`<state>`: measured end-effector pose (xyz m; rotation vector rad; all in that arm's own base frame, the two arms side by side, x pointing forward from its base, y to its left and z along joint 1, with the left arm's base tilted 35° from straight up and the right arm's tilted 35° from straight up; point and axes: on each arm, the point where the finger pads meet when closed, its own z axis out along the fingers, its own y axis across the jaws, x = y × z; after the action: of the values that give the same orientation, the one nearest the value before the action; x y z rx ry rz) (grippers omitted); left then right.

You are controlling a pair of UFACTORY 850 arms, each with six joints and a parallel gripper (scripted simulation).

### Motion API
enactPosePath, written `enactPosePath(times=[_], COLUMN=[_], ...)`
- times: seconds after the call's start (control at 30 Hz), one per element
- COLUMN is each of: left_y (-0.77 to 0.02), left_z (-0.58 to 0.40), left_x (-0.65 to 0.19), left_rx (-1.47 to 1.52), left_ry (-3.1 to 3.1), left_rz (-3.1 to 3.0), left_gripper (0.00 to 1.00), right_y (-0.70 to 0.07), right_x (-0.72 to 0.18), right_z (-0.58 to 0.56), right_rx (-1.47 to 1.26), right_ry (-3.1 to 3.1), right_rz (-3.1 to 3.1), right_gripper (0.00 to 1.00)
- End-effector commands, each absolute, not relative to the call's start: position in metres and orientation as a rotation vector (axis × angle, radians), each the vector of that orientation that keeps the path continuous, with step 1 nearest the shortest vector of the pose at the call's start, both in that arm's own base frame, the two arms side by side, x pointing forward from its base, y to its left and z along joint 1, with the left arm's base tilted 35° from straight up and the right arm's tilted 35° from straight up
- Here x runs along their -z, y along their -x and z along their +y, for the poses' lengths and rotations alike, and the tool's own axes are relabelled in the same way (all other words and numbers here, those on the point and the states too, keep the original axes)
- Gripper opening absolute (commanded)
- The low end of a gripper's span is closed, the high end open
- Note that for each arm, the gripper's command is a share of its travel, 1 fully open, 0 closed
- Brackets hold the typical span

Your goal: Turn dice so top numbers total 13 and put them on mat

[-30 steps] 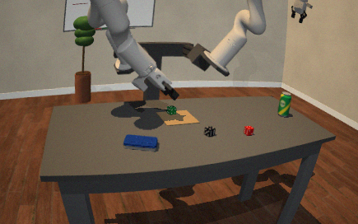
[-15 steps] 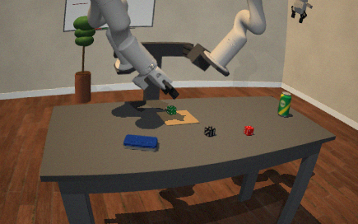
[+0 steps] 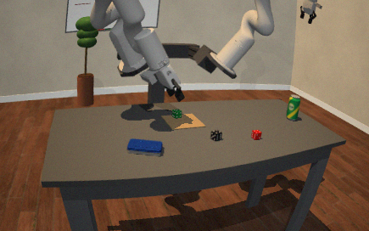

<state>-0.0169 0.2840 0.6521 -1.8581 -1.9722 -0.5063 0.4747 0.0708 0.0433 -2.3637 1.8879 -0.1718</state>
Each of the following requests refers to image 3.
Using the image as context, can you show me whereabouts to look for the tan flat mat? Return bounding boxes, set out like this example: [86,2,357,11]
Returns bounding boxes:
[161,114,206,130]

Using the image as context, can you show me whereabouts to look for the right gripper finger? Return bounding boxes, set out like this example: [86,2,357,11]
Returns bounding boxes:
[165,87,175,97]
[171,79,185,102]

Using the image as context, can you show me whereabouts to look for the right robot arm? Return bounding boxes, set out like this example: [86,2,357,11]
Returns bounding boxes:
[90,0,170,85]

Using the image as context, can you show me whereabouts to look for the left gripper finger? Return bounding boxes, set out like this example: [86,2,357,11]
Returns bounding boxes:
[300,6,305,19]
[308,10,316,24]

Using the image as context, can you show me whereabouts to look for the black die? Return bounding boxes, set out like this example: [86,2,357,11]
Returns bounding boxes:
[210,130,222,141]

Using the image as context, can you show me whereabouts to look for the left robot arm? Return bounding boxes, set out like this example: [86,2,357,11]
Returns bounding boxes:
[210,0,274,75]

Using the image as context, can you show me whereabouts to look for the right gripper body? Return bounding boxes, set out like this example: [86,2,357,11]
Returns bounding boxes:
[155,61,181,89]

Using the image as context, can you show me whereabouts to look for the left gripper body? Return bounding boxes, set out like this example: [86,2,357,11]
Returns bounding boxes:
[302,0,316,14]

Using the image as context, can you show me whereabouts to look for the green die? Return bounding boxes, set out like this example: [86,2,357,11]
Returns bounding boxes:
[172,109,182,118]

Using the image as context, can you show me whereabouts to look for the red die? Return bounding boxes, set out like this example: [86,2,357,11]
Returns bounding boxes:
[251,130,262,140]

